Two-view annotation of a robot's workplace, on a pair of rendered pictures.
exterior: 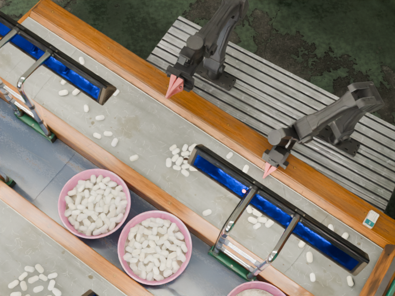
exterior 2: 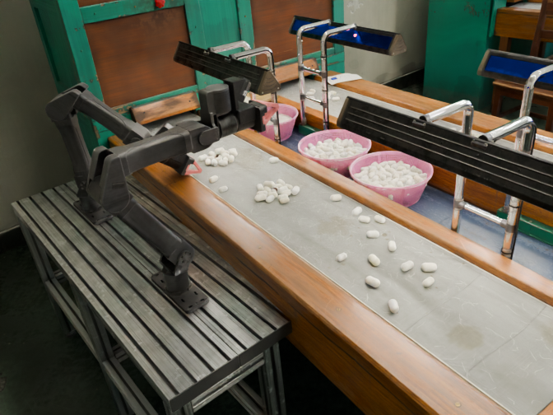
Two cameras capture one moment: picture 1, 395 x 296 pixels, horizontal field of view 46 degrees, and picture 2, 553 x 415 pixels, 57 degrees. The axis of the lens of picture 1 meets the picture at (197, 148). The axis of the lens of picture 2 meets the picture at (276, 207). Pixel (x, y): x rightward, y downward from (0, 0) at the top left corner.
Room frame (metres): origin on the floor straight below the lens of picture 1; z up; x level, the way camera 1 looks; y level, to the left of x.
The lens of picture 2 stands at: (1.89, 0.75, 1.54)
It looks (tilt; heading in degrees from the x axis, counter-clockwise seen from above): 31 degrees down; 210
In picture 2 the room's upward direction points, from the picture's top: 6 degrees counter-clockwise
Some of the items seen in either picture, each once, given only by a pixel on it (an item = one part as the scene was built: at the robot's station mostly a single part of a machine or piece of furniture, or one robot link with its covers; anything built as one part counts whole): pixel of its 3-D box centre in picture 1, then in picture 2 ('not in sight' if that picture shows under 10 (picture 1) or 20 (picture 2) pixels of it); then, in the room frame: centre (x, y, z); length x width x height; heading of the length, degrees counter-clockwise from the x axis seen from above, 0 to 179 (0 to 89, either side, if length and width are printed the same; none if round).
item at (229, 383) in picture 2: not in sight; (140, 337); (1.03, -0.33, 0.32); 1.20 x 0.29 x 0.63; 67
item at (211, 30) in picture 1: (220, 24); (153, 162); (1.09, -0.03, 1.05); 0.30 x 0.09 x 0.12; 157
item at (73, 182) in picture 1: (96, 205); (390, 181); (0.43, 0.35, 0.72); 0.27 x 0.27 x 0.10
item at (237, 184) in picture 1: (276, 205); (220, 63); (0.42, -0.26, 1.08); 0.62 x 0.08 x 0.07; 62
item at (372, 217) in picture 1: (371, 219); not in sight; (0.50, -0.68, 0.78); 0.06 x 0.04 x 0.02; 152
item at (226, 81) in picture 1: (214, 70); (176, 278); (1.10, -0.03, 0.71); 0.20 x 0.07 x 0.08; 67
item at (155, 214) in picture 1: (155, 248); (334, 155); (0.30, 0.11, 0.72); 0.27 x 0.27 x 0.10
